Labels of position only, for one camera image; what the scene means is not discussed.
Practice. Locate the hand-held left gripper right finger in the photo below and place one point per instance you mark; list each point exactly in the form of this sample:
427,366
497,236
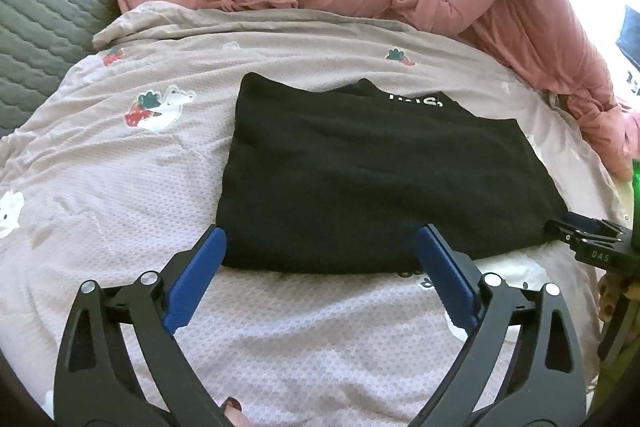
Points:
447,279

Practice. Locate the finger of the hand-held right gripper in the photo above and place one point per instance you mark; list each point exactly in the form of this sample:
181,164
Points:
557,231
582,222

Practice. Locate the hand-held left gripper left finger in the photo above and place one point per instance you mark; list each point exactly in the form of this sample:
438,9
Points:
192,279

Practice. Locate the black shirt with orange patches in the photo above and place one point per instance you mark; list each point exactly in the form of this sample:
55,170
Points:
375,182

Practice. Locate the person's left hand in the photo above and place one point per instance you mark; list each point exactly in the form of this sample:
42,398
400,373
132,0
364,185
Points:
235,412

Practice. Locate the brown spotted cloth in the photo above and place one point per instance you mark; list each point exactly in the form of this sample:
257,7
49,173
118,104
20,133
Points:
607,297

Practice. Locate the green translucent object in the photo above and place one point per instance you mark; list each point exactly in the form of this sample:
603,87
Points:
636,184

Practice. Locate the strawberry print bed sheet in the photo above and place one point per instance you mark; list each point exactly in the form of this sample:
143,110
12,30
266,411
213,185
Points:
125,182

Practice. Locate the yellow-green garment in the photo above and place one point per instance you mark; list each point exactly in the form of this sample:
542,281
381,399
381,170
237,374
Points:
612,377

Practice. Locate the dark blue object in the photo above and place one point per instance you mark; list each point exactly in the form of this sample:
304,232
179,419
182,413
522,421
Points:
631,39

